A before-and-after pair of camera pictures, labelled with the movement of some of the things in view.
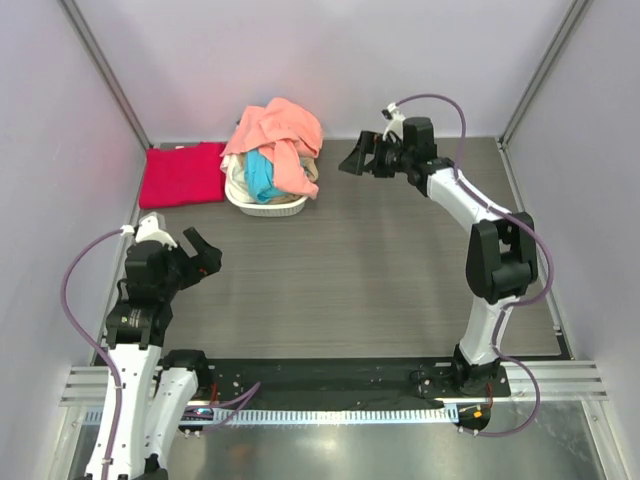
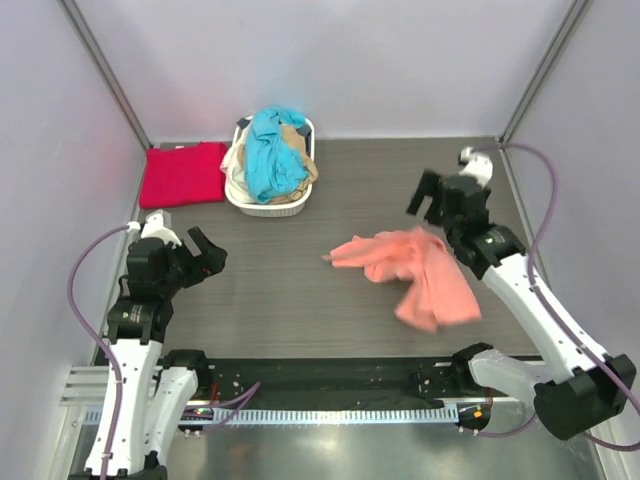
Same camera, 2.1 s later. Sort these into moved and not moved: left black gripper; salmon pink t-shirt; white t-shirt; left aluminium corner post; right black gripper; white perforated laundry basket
Moved: salmon pink t-shirt; right black gripper
Not moved: left aluminium corner post; white perforated laundry basket; left black gripper; white t-shirt
